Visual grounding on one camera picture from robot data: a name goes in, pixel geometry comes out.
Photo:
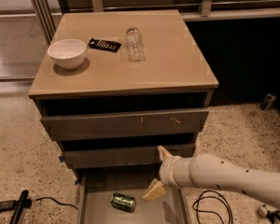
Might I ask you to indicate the black bar device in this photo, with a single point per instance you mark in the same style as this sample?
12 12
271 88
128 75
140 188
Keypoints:
19 206

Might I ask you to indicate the white power strip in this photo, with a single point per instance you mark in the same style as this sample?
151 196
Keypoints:
272 216

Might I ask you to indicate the green soda can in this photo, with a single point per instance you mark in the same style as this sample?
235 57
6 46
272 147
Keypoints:
123 202

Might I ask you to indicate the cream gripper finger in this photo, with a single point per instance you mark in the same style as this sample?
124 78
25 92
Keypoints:
164 153
155 190

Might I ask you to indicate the grey drawer cabinet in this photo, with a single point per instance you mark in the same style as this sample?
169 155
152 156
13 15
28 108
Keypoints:
174 75

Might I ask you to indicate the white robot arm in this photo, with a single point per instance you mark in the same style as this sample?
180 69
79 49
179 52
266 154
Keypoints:
205 171

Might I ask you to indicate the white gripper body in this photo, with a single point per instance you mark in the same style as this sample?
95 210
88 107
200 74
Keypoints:
167 171

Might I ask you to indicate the black power adapter with cable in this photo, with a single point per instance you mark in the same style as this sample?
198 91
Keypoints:
12 204

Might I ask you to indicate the grey bottom drawer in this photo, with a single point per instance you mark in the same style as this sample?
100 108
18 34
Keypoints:
98 185

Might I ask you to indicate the grey drawer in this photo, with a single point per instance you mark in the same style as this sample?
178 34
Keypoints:
129 156
98 185
124 124

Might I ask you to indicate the grey middle drawer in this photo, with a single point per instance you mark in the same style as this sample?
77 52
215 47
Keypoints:
129 156

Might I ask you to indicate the small grey floor device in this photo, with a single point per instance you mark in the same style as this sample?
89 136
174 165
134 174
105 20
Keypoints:
267 102

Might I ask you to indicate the black snack packet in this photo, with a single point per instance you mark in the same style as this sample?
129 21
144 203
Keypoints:
105 45

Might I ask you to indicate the grey top drawer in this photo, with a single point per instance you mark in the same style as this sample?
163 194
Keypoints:
124 124

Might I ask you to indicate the clear plastic bottle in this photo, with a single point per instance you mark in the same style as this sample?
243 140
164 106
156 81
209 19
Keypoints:
134 45

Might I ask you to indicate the white ceramic bowl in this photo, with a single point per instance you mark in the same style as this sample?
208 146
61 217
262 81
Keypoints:
69 54

